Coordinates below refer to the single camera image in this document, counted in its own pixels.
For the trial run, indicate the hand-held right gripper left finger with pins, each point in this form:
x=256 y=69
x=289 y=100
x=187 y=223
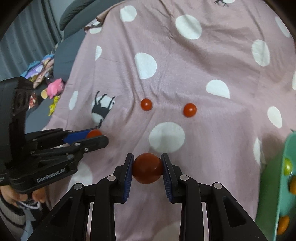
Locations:
x=128 y=178

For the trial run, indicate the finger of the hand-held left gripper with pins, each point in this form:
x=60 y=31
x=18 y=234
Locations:
x=76 y=136
x=97 y=141

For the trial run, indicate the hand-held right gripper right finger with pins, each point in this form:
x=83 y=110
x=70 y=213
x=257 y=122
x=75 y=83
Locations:
x=167 y=178

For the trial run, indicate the red tomato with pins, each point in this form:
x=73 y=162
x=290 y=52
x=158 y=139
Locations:
x=146 y=104
x=94 y=133
x=189 y=109
x=147 y=168

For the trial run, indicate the green plastic bowl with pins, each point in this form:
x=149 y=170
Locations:
x=268 y=208

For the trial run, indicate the olive green lime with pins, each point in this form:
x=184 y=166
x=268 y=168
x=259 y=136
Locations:
x=288 y=166

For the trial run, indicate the orange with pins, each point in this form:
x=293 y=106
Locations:
x=292 y=184
x=283 y=224

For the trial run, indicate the person's left forearm striped sleeve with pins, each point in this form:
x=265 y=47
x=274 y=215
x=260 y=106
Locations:
x=11 y=220

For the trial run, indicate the person's left hand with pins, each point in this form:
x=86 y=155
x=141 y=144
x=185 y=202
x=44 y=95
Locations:
x=34 y=197

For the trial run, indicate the red snack packet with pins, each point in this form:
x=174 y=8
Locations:
x=32 y=102

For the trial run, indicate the yellow snack packet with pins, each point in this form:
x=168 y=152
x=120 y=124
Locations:
x=53 y=106

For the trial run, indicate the yellow paper cup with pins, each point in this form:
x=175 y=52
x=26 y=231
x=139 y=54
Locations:
x=44 y=93

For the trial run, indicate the clear plastic bottle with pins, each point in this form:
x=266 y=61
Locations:
x=48 y=80

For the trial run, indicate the pink plush toy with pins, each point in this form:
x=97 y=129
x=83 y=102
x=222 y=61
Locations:
x=55 y=87

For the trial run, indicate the colourful printed cloth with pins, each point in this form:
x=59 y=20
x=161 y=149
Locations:
x=39 y=69

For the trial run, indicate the grey curtain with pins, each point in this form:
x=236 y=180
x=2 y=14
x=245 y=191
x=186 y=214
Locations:
x=27 y=27

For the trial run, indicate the pink polka dot blanket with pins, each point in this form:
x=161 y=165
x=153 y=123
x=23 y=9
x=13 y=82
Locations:
x=208 y=58

